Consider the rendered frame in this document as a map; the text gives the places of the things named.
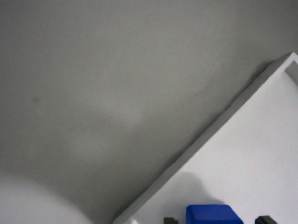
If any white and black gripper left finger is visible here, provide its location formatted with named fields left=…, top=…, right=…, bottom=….
left=164, top=218, right=179, bottom=224

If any blue block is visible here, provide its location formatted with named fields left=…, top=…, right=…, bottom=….
left=186, top=205, right=245, bottom=224

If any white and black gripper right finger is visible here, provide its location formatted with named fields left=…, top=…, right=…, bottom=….
left=254, top=215, right=278, bottom=224

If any white open box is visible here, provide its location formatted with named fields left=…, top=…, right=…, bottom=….
left=112, top=52, right=298, bottom=224

